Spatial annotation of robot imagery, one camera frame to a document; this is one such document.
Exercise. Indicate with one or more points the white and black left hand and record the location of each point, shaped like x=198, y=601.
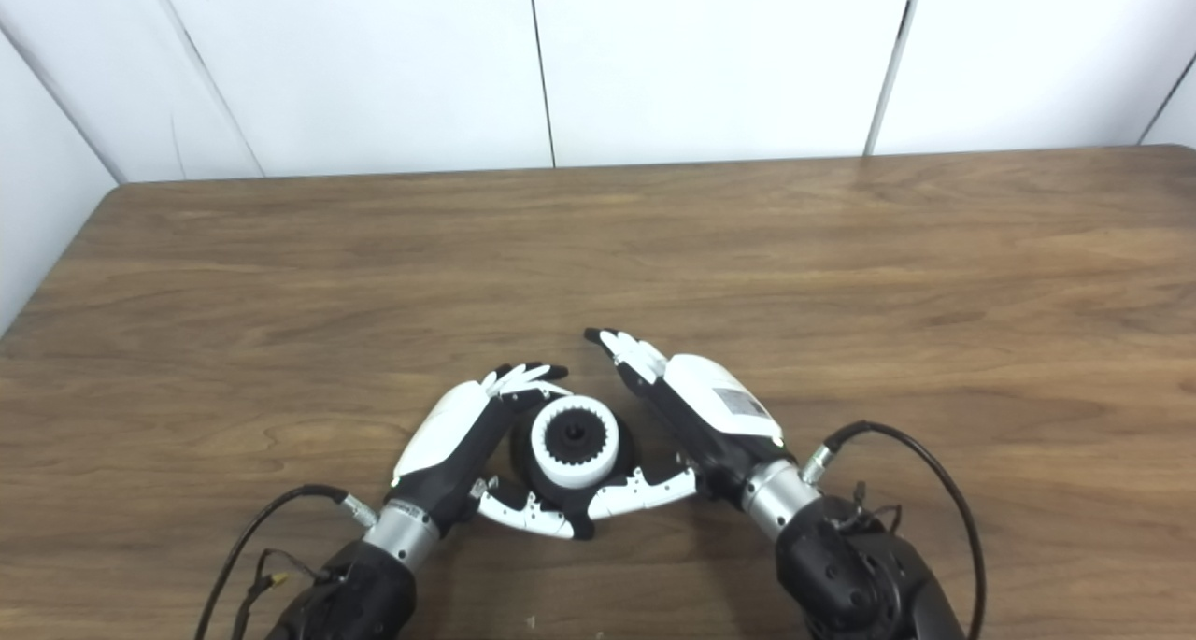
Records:
x=448, y=444

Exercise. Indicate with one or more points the white and black right hand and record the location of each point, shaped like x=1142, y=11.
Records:
x=719, y=406

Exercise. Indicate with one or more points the round black part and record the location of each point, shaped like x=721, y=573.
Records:
x=572, y=433

